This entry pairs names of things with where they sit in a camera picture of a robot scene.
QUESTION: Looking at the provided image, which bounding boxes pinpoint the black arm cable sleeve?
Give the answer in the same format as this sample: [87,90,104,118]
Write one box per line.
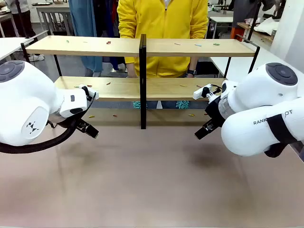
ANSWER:
[264,114,304,158]
[0,91,97,154]

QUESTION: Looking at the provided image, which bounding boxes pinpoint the dark hanging garments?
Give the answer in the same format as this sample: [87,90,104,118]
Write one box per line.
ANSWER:
[94,0,121,38]

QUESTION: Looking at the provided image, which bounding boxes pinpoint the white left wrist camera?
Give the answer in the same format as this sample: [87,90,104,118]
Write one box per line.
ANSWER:
[78,84,99,102]

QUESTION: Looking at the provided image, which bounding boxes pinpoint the grey background table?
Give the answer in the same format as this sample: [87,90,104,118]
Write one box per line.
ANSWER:
[35,2,72,36]

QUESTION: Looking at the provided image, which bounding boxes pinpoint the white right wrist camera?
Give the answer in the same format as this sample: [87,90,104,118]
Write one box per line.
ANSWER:
[192,83,212,100]

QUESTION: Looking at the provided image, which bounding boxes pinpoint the bystander in dark trousers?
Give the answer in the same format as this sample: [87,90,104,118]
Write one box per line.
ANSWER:
[4,0,45,62]

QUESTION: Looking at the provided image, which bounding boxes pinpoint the person in blue clothing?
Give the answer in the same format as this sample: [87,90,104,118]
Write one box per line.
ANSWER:
[68,0,104,73]

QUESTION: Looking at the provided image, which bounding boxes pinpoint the yellow sleeved left forearm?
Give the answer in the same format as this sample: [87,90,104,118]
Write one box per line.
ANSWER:
[189,14,209,71]

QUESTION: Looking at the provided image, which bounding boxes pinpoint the white side table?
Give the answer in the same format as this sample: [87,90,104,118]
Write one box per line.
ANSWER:
[0,37,34,60]

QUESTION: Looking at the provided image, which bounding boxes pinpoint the yellow sleeved right forearm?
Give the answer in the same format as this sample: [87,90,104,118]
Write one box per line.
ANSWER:
[118,23,139,78]

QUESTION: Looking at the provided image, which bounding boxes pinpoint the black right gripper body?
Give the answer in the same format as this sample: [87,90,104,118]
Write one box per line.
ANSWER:
[204,95,227,127]

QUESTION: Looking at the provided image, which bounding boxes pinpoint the small white background desk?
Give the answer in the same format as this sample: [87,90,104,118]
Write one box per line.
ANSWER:
[208,15,235,39]

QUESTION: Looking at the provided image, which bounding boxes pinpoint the black right arm cable sleeve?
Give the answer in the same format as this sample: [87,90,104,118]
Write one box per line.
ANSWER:
[264,114,304,158]

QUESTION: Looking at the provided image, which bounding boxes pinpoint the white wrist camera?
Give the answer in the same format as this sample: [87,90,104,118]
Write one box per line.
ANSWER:
[78,84,99,102]
[192,83,212,100]

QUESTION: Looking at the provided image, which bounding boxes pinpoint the person in yellow hoodie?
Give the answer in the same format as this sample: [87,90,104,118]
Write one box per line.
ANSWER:
[117,0,209,110]

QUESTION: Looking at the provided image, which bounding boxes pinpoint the wooden shelf unit black frame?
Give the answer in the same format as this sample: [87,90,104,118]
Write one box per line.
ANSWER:
[20,34,261,130]

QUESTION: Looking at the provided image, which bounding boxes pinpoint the orange box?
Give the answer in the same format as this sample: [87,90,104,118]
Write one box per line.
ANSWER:
[230,27,243,40]

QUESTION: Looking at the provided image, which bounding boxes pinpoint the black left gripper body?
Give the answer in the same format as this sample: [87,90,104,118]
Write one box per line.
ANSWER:
[75,118,88,131]

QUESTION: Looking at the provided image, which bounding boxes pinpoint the white bag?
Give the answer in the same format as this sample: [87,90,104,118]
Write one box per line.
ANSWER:
[253,17,280,33]

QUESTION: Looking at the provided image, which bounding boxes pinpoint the black left arm cable sleeve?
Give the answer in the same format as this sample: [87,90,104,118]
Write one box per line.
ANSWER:
[0,91,97,154]

